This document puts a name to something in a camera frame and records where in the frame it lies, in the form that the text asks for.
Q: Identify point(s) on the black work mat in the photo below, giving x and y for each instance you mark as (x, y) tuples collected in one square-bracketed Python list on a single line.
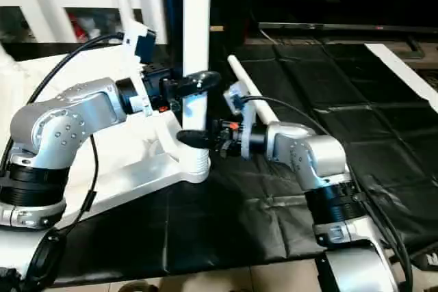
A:
[(239, 223)]

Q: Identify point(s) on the red bottle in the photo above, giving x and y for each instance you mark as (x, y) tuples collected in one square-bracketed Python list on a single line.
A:
[(79, 29)]

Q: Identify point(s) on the white plastic table top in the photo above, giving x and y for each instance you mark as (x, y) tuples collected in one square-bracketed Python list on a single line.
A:
[(150, 162)]

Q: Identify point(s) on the white flat board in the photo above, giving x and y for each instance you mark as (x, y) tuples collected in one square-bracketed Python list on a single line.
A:
[(404, 73)]

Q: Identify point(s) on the small tan label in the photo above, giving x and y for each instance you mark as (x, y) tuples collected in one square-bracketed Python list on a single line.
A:
[(217, 29)]

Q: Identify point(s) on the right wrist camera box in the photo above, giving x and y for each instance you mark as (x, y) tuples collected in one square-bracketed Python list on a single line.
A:
[(239, 100)]

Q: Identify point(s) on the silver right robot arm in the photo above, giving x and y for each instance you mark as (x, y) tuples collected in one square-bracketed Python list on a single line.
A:
[(321, 169)]

